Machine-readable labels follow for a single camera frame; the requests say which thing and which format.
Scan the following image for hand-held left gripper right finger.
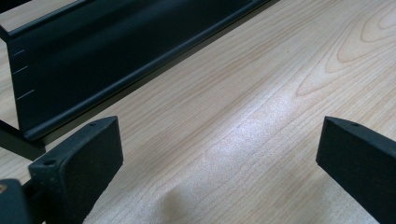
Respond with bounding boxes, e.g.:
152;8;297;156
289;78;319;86
315;115;396;224

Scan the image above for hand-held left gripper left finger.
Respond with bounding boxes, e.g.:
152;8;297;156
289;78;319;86
27;115;124;224

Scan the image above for black metal bar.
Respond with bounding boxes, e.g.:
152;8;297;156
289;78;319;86
0;119;47;162

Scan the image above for black metal rack frame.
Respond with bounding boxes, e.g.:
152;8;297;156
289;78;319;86
0;0;272;143

